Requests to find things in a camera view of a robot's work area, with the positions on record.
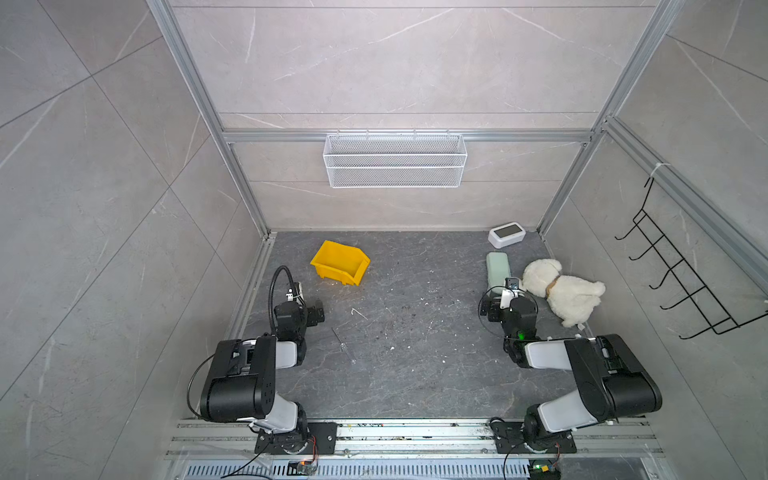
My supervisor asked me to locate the white box with grey screen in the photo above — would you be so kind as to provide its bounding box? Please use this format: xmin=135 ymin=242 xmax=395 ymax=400
xmin=488 ymin=222 xmax=526 ymax=249

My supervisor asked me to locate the aluminium mounting rail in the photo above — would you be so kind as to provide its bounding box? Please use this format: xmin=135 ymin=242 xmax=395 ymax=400
xmin=164 ymin=417 xmax=665 ymax=460

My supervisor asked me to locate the black wire hook rack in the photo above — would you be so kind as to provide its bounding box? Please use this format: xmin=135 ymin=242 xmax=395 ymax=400
xmin=614 ymin=178 xmax=767 ymax=341

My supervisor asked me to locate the mint green case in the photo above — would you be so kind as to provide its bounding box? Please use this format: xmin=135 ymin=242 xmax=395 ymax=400
xmin=486 ymin=251 xmax=512 ymax=295

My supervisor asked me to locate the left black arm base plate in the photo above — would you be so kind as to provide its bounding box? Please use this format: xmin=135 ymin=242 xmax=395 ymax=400
xmin=254 ymin=422 xmax=339 ymax=455

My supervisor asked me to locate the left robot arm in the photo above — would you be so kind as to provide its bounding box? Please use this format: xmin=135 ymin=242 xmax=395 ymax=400
xmin=186 ymin=300 xmax=325 ymax=443

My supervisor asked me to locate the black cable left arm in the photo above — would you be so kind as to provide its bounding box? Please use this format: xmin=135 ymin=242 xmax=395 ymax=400
xmin=268 ymin=265 xmax=299 ymax=335

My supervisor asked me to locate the white plush toy dog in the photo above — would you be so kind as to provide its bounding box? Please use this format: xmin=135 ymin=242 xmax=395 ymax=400
xmin=521 ymin=259 xmax=606 ymax=329

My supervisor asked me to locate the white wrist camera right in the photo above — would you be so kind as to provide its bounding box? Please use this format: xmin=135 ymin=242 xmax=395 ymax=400
xmin=499 ymin=277 xmax=522 ymax=309

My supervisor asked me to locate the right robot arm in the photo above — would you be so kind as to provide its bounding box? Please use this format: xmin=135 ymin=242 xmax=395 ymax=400
xmin=478 ymin=287 xmax=663 ymax=452

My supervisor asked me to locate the yellow plastic bin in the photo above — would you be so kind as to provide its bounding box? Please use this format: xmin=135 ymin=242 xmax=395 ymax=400
xmin=310 ymin=240 xmax=371 ymax=286

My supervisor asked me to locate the white wire mesh basket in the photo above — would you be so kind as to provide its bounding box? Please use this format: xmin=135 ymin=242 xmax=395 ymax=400
xmin=323 ymin=134 xmax=468 ymax=189

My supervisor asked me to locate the small grey screwdriver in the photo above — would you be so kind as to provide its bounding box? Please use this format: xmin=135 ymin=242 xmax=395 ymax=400
xmin=332 ymin=328 xmax=357 ymax=365

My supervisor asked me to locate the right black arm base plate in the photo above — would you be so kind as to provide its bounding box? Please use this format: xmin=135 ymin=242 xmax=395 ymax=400
xmin=488 ymin=417 xmax=577 ymax=454

